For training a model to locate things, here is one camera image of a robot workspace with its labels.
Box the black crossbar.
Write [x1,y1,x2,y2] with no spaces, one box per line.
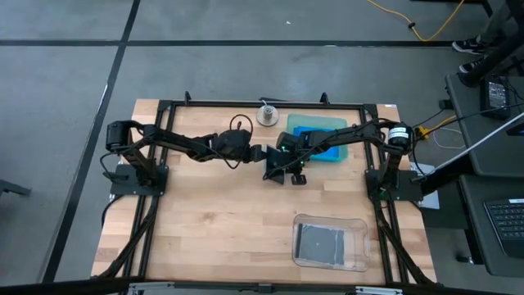
[0,276,524,295]

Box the blue disc case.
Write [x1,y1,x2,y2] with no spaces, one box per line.
[292,125,341,162]

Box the black power adapter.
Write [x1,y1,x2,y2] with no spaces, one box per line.
[480,76,513,120]

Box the yellow extension plug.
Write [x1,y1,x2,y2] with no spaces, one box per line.
[416,115,459,139]

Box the black keyboard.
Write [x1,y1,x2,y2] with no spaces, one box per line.
[483,197,524,260]

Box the person's leg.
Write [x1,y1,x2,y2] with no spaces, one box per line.
[481,0,517,44]

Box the person's shoe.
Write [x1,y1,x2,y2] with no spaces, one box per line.
[451,34,489,56]
[457,57,488,75]

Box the yellow floor cable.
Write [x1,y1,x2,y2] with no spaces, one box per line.
[366,0,467,43]

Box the black desk leg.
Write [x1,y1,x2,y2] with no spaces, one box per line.
[457,24,524,88]

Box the white rod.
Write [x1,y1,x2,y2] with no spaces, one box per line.
[433,121,524,171]

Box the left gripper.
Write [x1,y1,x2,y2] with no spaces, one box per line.
[245,143,272,164]

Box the black aluminium table frame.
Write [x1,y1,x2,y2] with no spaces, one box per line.
[92,90,437,288]

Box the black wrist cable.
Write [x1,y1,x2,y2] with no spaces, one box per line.
[227,113,255,170]

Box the black side desk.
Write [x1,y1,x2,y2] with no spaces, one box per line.
[445,70,524,279]

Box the clear plastic bin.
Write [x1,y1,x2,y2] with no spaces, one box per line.
[291,213,373,273]

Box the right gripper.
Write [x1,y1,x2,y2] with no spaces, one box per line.
[277,130,309,186]

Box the grey chair base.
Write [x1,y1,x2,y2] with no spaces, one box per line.
[0,179,32,198]

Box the silver bracket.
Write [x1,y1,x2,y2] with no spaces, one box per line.
[354,285,404,295]
[126,281,176,295]

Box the green translucent bin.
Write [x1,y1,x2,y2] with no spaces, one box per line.
[285,113,350,163]

